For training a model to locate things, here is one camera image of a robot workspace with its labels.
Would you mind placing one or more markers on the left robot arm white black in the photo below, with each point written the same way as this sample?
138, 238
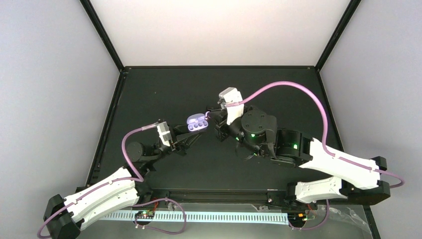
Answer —
66, 217

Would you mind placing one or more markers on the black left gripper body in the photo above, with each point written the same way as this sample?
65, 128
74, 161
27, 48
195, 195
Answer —
174, 147

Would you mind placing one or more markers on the lilac earbud charging case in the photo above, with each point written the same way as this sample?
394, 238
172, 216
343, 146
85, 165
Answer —
197, 122

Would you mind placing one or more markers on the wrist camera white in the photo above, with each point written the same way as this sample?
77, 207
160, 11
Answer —
164, 133
229, 99

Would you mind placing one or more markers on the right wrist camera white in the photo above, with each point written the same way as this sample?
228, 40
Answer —
229, 99

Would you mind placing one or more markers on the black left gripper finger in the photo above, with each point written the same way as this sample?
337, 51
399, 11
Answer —
186, 140
180, 129

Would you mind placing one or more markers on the white slotted cable duct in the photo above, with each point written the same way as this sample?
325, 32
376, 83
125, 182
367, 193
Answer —
276, 218

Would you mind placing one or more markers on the lilac earbud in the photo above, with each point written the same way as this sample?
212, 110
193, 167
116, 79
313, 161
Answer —
207, 115

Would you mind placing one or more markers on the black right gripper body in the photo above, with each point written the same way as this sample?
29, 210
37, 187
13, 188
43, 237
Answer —
221, 133

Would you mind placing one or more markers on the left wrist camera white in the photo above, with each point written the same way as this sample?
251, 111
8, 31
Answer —
164, 133

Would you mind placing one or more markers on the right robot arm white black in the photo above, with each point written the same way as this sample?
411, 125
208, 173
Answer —
350, 179

